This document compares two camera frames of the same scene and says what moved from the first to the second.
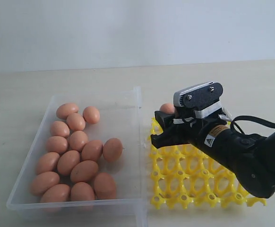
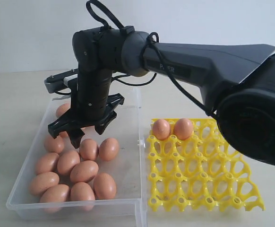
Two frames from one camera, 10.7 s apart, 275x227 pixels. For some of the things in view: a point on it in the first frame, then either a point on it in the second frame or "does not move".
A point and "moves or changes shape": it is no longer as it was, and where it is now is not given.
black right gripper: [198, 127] -> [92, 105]
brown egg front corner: [58, 193] does not move
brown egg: [47, 162] does not move
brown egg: [167, 108] moves or changes shape
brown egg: [67, 161] does not move
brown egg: [92, 150] moves or changes shape
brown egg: [64, 109] does not move
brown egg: [104, 187] does not move
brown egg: [84, 171] does not move
